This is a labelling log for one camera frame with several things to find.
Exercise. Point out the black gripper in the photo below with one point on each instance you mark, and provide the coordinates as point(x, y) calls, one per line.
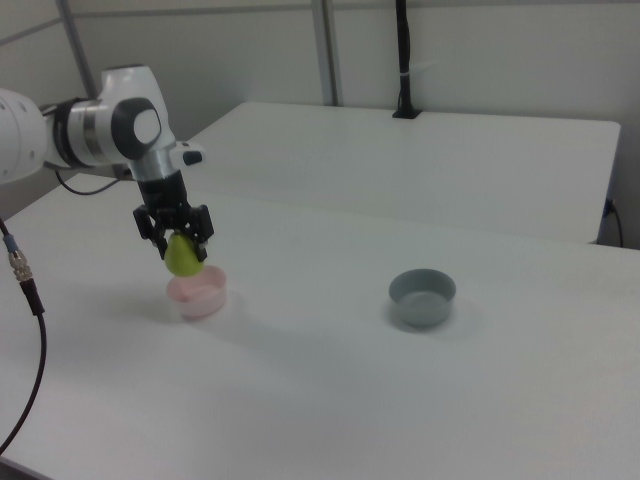
point(167, 200)

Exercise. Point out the green pear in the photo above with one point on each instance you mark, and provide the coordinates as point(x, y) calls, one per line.
point(183, 260)

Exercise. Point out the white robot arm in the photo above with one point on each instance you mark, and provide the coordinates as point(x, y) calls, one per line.
point(100, 130)

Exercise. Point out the pink bowl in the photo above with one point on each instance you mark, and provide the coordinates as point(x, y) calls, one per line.
point(202, 297)

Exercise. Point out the grey bowl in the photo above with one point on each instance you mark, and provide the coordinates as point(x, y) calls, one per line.
point(422, 305)

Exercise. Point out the white adjacent table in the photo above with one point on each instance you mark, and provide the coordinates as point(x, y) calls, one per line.
point(400, 165)

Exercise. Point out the black pole with clamp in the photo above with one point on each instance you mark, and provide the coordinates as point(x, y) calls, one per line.
point(404, 60)

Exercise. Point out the grey partition post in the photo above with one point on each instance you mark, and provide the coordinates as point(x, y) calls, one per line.
point(76, 40)
point(327, 50)

